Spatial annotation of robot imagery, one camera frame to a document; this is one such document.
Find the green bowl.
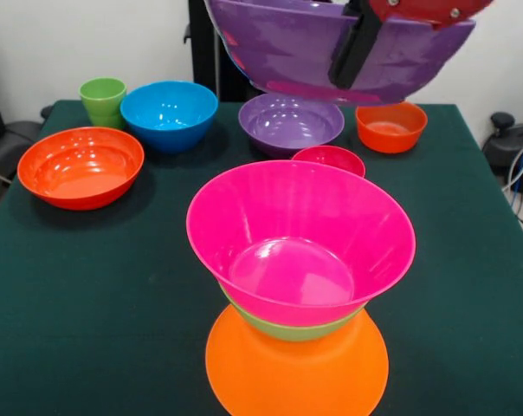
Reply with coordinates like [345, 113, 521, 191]
[217, 283, 367, 343]

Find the pink bowl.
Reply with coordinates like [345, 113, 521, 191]
[185, 159, 417, 328]

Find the green cup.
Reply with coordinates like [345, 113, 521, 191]
[78, 76, 127, 131]

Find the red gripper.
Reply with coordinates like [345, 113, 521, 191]
[327, 0, 497, 91]

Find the purple bowl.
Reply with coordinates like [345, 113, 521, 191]
[237, 92, 345, 159]
[203, 0, 478, 107]

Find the small crimson bowl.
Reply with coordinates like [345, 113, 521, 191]
[290, 145, 367, 179]

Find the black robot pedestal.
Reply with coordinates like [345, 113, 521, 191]
[184, 0, 262, 103]

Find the large red-orange bowl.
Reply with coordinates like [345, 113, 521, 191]
[16, 126, 145, 211]

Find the tangle of cables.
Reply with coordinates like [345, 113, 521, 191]
[501, 137, 523, 237]

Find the dark green tablecloth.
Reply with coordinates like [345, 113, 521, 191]
[0, 99, 523, 416]

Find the small red-orange bowl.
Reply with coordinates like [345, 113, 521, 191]
[354, 101, 429, 155]

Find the blue bowl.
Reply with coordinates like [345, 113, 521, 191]
[119, 80, 220, 155]

